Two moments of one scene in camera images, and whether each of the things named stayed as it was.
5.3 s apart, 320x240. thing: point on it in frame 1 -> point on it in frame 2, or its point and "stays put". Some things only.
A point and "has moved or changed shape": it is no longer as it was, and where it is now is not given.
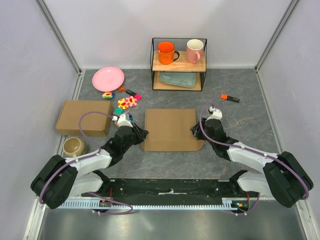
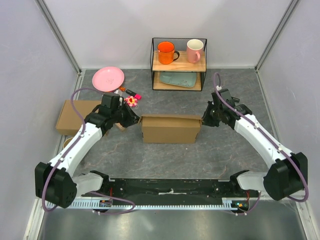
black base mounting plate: x=173 y=188 stays put
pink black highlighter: x=136 y=96 stays put
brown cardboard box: x=169 y=130 has moved or changed shape
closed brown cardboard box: x=92 y=124 stays put
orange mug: x=166 y=53 stays put
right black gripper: x=196 y=130 -> x=205 y=120
